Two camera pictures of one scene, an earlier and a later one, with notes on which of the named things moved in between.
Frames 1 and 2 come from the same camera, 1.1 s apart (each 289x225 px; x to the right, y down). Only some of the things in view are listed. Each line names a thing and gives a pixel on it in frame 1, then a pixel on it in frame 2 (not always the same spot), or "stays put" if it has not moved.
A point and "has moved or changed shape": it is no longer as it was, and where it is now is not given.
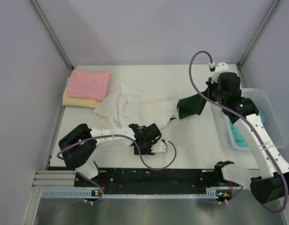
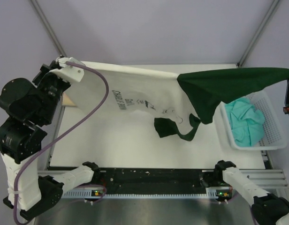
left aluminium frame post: (53, 36) stays put
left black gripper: (148, 150) → (45, 72)
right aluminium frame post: (269, 12) stays put
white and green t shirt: (130, 106) has moved or changed shape
